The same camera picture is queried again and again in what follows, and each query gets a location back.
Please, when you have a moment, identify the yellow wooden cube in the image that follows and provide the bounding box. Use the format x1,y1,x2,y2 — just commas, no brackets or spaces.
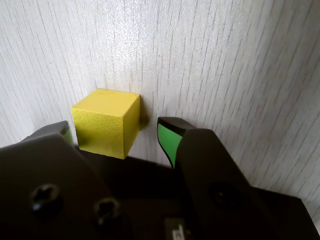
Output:
71,88,141,160

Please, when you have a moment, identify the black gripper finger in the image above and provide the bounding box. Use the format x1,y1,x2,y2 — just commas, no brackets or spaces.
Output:
156,116,281,240
0,120,141,240

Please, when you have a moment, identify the black cardboard box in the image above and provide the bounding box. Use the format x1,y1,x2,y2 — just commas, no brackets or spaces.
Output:
79,149,313,240

